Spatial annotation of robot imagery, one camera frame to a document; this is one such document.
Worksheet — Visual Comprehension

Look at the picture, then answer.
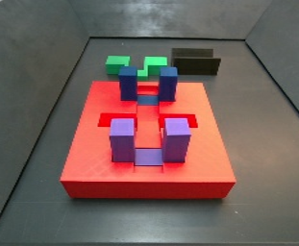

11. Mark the red board base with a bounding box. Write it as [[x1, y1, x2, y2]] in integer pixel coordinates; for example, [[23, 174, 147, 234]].
[[61, 82, 237, 199]]

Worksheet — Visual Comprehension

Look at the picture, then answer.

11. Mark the purple U block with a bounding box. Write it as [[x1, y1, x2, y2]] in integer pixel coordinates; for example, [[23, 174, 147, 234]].
[[110, 118, 192, 166]]

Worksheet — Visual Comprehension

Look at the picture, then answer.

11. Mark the dark blue U block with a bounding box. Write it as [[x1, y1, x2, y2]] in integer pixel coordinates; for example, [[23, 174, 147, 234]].
[[118, 66, 180, 105]]

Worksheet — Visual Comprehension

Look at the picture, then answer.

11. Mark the green zigzag block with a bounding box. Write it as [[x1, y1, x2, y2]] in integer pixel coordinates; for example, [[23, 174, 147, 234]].
[[106, 55, 169, 81]]

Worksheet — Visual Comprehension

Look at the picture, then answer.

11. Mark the black angle bracket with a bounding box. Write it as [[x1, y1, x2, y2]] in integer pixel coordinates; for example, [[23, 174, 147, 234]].
[[172, 48, 221, 76]]

